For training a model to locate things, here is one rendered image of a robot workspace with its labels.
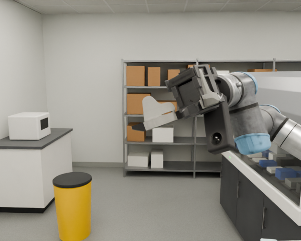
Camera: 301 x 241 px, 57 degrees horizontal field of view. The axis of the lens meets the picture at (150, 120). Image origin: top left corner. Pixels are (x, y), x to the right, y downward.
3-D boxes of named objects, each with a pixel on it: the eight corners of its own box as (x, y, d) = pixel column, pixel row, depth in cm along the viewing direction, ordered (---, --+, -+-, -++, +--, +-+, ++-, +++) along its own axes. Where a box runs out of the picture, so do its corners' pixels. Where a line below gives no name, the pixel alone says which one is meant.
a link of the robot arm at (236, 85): (217, 112, 64) (250, 99, 59) (207, 115, 60) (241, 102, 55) (205, 81, 64) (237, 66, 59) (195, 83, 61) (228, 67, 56)
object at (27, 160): (-10, 215, 351) (-20, 119, 331) (32, 180, 464) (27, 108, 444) (46, 216, 347) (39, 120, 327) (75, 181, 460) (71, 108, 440)
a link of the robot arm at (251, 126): (280, 140, 69) (266, 98, 69) (268, 152, 60) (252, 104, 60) (249, 147, 74) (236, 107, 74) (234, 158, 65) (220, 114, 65)
